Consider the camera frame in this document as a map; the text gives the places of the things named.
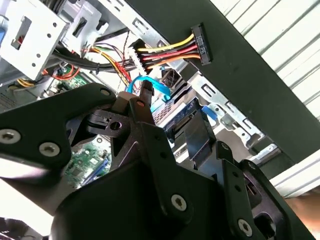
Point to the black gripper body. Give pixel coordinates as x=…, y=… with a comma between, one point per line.
x=112, y=212

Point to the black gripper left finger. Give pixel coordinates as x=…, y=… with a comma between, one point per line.
x=30, y=125

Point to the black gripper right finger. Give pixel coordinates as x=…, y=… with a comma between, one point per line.
x=237, y=190

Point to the hard disk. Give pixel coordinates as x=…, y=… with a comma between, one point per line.
x=180, y=117

